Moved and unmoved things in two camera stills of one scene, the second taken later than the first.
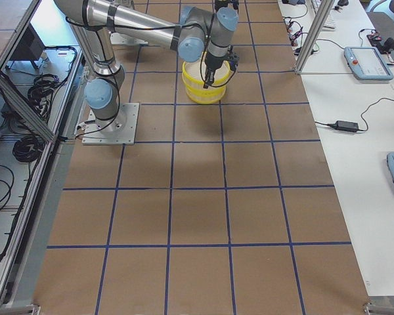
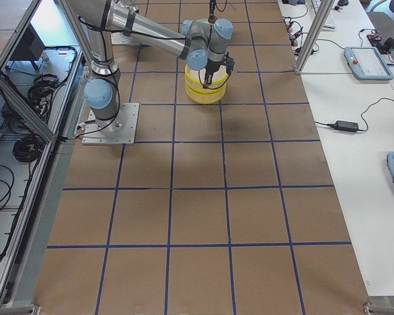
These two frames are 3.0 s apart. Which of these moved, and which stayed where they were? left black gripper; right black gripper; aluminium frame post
Moved: left black gripper
Stayed: aluminium frame post; right black gripper
